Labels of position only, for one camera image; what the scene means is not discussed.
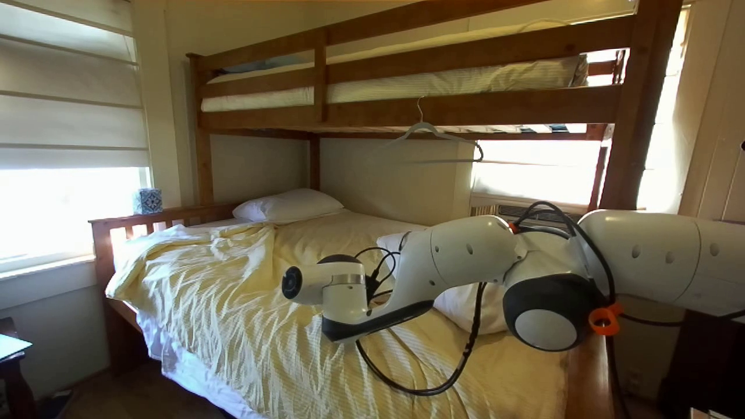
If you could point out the dark wooden furniture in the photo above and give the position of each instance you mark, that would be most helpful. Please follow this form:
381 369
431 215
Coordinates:
698 364

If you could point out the small cup on headboard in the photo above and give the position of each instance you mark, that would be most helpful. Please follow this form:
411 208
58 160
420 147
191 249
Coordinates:
147 201

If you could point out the white lower mattress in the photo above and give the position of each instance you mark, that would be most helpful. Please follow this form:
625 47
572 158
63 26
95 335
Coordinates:
187 372

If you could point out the dark wooden nightstand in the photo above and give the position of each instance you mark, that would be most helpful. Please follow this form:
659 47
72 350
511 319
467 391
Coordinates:
13 364

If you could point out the small white pillow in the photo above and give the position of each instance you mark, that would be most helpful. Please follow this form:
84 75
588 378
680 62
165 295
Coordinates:
288 204

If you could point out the white clothes hanger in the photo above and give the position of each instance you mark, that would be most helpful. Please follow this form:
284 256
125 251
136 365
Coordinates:
433 131

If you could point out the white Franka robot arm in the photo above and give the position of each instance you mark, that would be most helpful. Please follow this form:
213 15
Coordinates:
666 256

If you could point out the wooden bunk bed frame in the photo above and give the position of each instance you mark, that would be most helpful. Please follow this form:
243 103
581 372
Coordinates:
467 54

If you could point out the white window blind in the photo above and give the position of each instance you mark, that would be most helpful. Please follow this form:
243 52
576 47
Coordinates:
70 116

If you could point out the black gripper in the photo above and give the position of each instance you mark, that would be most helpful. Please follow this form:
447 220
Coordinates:
373 285

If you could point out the yellow striped duvet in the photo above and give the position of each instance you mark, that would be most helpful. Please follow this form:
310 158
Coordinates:
233 310

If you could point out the white upper bunk mattress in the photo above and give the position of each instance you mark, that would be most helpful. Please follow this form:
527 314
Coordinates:
467 81

